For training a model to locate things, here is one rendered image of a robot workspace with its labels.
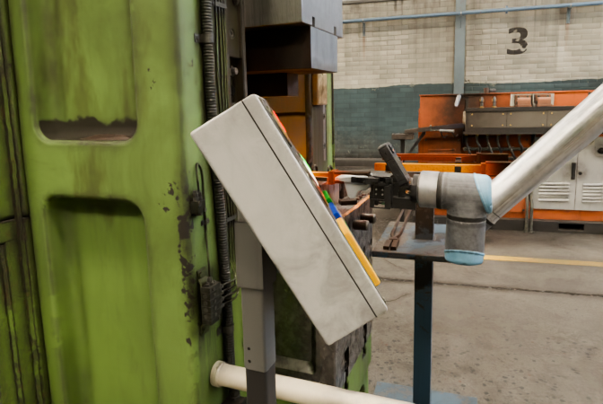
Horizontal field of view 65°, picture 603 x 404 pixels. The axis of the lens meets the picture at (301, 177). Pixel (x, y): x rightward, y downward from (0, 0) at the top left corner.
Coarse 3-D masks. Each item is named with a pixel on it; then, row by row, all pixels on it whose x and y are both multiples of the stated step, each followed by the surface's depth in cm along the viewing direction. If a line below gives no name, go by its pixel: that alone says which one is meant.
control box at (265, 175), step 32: (256, 96) 48; (224, 128) 48; (256, 128) 49; (224, 160) 49; (256, 160) 49; (288, 160) 49; (256, 192) 50; (288, 192) 50; (256, 224) 50; (288, 224) 50; (320, 224) 50; (288, 256) 51; (320, 256) 51; (352, 256) 51; (320, 288) 52; (352, 288) 52; (320, 320) 52; (352, 320) 52
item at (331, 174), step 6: (318, 174) 124; (324, 174) 123; (330, 174) 122; (336, 174) 123; (342, 174) 122; (348, 174) 121; (354, 174) 120; (360, 174) 120; (366, 174) 119; (330, 180) 122; (336, 180) 123
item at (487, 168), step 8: (376, 168) 153; (384, 168) 152; (408, 168) 149; (416, 168) 149; (424, 168) 148; (432, 168) 147; (440, 168) 146; (448, 168) 145; (464, 168) 144; (472, 168) 143; (480, 168) 142; (488, 168) 142; (496, 168) 142; (504, 168) 141
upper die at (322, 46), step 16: (256, 32) 113; (272, 32) 111; (288, 32) 110; (304, 32) 108; (320, 32) 114; (256, 48) 113; (272, 48) 112; (288, 48) 110; (304, 48) 109; (320, 48) 114; (336, 48) 126; (256, 64) 114; (272, 64) 112; (288, 64) 111; (304, 64) 109; (320, 64) 115; (336, 64) 126
